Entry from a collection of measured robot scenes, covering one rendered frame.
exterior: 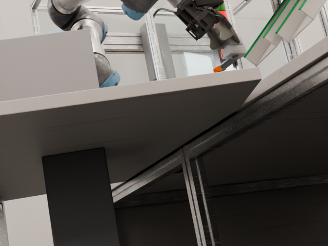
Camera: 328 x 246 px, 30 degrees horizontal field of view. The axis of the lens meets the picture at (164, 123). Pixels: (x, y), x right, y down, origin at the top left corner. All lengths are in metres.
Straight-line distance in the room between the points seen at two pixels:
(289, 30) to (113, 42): 1.55
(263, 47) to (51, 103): 0.72
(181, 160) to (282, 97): 0.49
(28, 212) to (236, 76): 4.18
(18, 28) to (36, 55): 4.19
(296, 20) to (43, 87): 0.67
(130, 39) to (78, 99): 1.87
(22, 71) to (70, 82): 0.12
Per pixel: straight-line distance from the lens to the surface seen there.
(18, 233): 5.31
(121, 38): 3.05
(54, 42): 1.65
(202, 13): 1.90
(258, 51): 1.72
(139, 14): 1.94
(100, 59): 1.91
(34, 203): 5.34
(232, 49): 1.91
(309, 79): 1.30
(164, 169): 1.85
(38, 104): 1.22
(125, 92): 1.23
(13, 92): 1.61
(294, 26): 1.62
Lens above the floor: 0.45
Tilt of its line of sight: 15 degrees up
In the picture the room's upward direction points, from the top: 11 degrees counter-clockwise
